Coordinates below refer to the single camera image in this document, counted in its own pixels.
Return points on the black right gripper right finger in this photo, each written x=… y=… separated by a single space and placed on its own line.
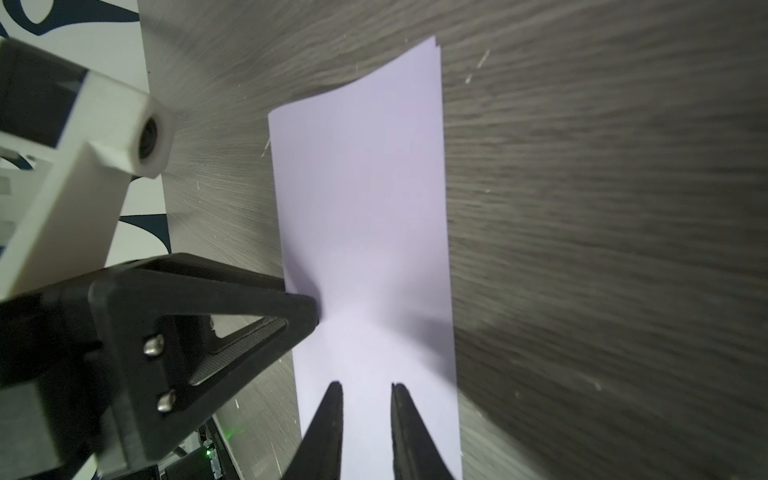
x=415 y=455

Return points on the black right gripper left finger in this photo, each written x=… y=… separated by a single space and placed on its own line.
x=319 y=454

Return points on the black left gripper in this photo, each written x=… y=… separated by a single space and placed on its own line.
x=175 y=338

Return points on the lilac square paper sheet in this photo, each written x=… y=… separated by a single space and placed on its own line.
x=360 y=182

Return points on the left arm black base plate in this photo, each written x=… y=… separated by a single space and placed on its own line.
x=202 y=455

